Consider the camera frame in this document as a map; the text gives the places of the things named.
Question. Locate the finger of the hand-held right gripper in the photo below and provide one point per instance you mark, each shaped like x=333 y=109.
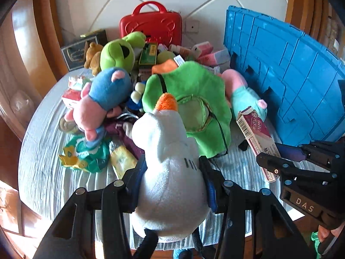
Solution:
x=280 y=164
x=291 y=151

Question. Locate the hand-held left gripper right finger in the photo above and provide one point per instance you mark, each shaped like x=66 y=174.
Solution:
x=209 y=186

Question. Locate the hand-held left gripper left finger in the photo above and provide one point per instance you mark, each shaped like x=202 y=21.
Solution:
x=134 y=178

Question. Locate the white goose plush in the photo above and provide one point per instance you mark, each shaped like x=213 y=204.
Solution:
x=167 y=172

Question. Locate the maroon white box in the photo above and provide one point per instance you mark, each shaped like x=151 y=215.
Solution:
x=256 y=129

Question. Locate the blue plastic crate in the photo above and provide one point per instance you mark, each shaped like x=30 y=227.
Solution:
x=283 y=86

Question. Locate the person's right hand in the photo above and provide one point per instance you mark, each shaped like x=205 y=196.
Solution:
x=323 y=233

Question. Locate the green yellow snack packet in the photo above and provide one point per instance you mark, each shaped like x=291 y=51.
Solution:
x=91 y=159

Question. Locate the black red plush toy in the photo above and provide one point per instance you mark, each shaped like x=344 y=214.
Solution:
x=121 y=132

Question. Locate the pink pig plush teal dress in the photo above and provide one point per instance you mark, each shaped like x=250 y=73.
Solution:
x=245 y=97

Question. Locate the dark blue plush white teeth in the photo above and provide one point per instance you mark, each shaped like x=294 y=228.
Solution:
x=136 y=97

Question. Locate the round tin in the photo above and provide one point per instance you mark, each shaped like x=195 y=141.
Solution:
x=67 y=125

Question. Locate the pink pig plush blue dress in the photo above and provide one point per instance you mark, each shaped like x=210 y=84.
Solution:
x=107 y=91

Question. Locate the green plush hat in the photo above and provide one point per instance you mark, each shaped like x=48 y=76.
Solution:
x=188 y=91

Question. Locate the red white green pack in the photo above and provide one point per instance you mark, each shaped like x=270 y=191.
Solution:
x=78 y=83

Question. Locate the small pink tissue pack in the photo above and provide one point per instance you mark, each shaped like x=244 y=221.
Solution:
x=214 y=57
x=202 y=49

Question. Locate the green tea box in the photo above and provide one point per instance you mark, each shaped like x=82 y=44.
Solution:
x=148 y=55

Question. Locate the green plush ball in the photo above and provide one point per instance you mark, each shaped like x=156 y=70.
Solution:
x=165 y=58

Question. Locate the small white barcode box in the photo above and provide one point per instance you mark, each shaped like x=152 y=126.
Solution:
x=179 y=60

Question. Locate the green frog plush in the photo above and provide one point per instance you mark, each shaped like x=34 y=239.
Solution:
x=116 y=52

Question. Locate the brown bear plush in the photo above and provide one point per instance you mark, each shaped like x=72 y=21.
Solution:
x=93 y=56

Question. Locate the brown bottle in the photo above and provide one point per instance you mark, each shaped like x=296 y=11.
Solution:
x=183 y=50

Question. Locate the dark box gold print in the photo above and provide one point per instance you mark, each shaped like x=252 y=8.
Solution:
x=78 y=51

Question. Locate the wooden cabinet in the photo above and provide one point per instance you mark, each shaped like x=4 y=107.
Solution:
x=318 y=10

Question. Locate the red plastic case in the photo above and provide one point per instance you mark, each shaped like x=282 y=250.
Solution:
x=151 y=24

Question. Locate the white wall socket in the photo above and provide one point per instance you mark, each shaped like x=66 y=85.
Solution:
x=190 y=26

